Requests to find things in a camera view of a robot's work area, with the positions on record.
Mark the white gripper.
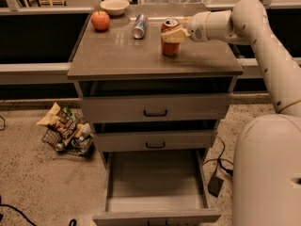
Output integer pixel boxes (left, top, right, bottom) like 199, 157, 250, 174
161, 11, 210, 43

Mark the red coke can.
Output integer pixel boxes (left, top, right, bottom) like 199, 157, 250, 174
161, 18, 180, 57

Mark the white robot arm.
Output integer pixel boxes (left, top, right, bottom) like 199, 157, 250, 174
161, 0, 301, 226

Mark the blue silver soda can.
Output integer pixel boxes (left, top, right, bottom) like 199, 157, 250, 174
132, 14, 148, 40

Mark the top drawer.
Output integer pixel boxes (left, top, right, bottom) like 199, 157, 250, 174
79, 93, 231, 122

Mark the drawer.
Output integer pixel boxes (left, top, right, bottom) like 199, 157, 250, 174
93, 149, 221, 226
79, 93, 231, 122
93, 130, 216, 152

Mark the grey drawer cabinet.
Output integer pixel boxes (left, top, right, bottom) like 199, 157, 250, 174
67, 3, 245, 226

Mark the middle drawer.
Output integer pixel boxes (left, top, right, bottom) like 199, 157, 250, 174
93, 130, 216, 152

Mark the bottom drawer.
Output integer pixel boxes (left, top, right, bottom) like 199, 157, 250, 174
93, 149, 221, 226

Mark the white bowl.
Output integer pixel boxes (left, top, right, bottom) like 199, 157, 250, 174
100, 0, 130, 16

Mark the red apple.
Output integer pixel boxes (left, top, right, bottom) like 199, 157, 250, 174
91, 10, 110, 31

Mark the brown chip bag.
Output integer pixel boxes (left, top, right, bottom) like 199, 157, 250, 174
37, 103, 82, 145

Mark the black power adapter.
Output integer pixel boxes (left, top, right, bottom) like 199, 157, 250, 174
208, 170, 224, 197

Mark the black cable right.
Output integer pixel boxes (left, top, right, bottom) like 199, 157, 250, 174
202, 136, 235, 176

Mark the black cable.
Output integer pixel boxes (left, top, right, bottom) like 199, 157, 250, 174
202, 136, 235, 176
0, 195, 78, 226

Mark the wire basket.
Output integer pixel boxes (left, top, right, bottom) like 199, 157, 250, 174
38, 110, 95, 158

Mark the black cable left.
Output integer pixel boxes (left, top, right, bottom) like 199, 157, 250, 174
0, 195, 78, 226

